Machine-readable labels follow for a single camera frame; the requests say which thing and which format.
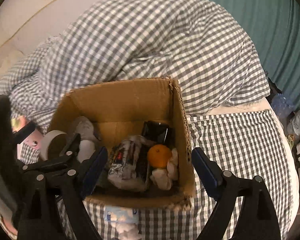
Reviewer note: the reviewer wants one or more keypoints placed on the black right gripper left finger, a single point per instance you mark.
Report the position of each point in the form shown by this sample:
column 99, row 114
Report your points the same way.
column 40, row 217

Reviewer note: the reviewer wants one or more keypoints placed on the white tape roll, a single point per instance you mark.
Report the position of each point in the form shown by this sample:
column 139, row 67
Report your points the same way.
column 52, row 144

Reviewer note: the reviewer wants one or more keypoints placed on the floral tissue pack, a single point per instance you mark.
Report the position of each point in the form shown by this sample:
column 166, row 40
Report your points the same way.
column 129, row 168

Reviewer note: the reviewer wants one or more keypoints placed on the white plastic bag with orange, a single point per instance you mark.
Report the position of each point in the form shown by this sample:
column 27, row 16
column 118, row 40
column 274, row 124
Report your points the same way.
column 164, row 164

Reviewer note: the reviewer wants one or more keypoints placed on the white small roll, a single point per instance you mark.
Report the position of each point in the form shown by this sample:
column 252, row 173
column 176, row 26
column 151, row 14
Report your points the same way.
column 86, row 150

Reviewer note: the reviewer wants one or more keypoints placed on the blue white small carton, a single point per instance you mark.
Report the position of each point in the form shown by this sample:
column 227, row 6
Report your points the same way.
column 121, row 215

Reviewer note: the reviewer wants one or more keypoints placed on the black item in box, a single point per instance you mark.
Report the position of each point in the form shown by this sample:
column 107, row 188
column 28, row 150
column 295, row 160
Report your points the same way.
column 158, row 132

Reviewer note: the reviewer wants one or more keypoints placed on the brown cardboard box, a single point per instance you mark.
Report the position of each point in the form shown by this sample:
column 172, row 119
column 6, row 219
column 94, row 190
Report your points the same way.
column 119, row 109

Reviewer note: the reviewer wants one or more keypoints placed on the grey checked duvet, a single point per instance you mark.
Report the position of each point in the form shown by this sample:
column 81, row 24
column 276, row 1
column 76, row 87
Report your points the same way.
column 196, row 42

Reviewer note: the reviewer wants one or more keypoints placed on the teal curtain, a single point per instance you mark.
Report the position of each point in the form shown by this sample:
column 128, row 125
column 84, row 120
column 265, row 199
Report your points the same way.
column 274, row 27

